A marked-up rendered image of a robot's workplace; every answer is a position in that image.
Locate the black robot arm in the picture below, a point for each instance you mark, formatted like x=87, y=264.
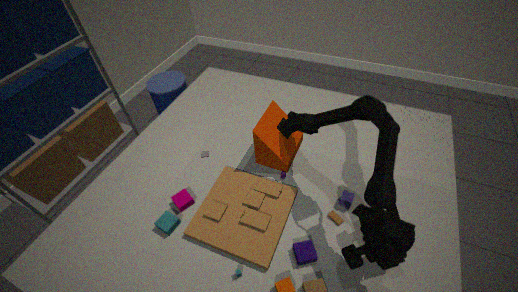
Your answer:
x=398, y=236

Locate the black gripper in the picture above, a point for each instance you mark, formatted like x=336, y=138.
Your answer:
x=353, y=255

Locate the magenta block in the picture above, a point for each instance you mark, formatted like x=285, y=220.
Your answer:
x=182, y=200

